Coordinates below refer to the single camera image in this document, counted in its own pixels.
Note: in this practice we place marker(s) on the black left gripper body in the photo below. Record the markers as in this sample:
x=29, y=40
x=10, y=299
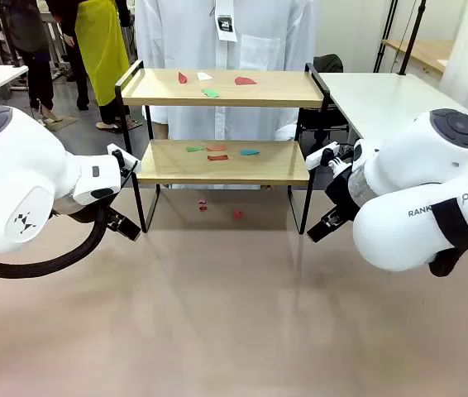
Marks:
x=103, y=209

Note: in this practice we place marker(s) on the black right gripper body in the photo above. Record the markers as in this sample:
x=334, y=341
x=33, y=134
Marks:
x=341, y=194

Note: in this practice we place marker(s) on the teal paper scrap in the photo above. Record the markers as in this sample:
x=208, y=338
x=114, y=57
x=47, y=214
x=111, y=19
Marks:
x=249, y=152

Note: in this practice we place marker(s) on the narrow green paper scrap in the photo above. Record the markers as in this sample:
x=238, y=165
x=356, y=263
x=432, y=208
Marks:
x=194, y=149

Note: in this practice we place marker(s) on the long red paper scrap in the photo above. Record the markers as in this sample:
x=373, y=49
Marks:
x=217, y=157

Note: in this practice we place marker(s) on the orange paper scrap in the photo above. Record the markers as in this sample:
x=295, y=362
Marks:
x=216, y=147

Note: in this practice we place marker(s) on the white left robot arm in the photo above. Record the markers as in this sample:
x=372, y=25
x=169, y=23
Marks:
x=19, y=165

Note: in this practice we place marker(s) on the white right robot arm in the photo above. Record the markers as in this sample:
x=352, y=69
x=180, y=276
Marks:
x=403, y=231

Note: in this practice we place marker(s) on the two-tier wooden metal shelf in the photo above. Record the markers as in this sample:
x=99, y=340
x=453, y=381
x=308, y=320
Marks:
x=168, y=165

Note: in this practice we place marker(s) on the aproned person's bare hand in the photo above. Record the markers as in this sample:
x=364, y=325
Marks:
x=69, y=40

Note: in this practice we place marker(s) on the green floor mat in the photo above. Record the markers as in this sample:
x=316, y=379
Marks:
x=62, y=123

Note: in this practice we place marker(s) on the large white rounded table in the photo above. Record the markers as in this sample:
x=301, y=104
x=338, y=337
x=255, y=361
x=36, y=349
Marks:
x=383, y=99

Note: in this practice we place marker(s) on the black office chair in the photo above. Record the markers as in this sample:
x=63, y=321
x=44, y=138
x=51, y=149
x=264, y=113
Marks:
x=329, y=64

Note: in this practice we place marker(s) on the large red paper scrap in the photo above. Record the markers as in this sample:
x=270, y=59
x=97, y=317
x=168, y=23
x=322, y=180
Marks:
x=243, y=81

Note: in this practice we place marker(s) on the small curled red paper scrap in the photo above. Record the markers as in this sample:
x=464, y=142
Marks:
x=182, y=78

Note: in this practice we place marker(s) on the wide green paper scrap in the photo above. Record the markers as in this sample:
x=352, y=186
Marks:
x=211, y=93

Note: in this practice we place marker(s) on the thin black tripod stand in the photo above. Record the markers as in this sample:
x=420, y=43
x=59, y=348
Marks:
x=385, y=41

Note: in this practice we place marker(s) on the person in yellow apron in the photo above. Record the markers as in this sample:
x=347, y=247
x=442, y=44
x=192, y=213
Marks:
x=101, y=49

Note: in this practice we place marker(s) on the background wooden table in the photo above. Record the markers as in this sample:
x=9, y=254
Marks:
x=424, y=51

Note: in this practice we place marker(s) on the white side table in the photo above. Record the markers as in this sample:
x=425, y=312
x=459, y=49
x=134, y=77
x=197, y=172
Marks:
x=6, y=74

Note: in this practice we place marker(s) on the white paper scrap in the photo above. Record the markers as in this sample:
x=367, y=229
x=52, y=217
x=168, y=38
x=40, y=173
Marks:
x=203, y=75

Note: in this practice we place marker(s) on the thick black tripod stand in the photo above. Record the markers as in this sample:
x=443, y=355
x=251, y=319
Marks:
x=412, y=37

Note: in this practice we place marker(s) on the person in white lab coat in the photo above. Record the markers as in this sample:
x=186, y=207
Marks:
x=176, y=37

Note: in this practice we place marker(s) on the person in dark clothes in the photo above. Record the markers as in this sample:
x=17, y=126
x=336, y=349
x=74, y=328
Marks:
x=31, y=25

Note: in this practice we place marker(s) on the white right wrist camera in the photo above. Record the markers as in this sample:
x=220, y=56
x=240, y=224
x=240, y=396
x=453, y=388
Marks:
x=314, y=159

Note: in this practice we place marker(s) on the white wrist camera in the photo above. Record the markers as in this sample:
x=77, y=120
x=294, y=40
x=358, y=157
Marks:
x=314, y=159
x=130, y=159

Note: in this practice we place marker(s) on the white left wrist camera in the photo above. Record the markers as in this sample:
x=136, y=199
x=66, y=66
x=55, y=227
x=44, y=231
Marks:
x=130, y=159

